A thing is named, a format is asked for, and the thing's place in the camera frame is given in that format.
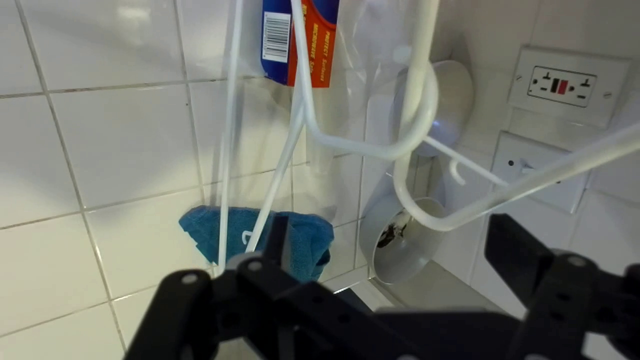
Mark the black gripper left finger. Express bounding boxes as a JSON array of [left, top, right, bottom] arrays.
[[122, 212, 428, 360]]

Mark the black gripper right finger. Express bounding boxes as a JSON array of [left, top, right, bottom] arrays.
[[484, 212, 640, 360]]

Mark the white plastic hanger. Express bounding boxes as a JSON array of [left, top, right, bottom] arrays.
[[389, 129, 640, 234], [211, 0, 443, 279]]

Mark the blue cloth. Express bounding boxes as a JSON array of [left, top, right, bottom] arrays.
[[177, 204, 336, 287]]

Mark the white round container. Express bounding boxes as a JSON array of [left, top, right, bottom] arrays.
[[358, 194, 448, 289]]

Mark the blue foil box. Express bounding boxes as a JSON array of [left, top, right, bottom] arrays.
[[257, 0, 342, 90]]

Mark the white wall switch plate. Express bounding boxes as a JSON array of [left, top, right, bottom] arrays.
[[487, 131, 589, 217]]

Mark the white GFCI wall outlet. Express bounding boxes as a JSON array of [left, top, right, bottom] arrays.
[[508, 44, 631, 131]]

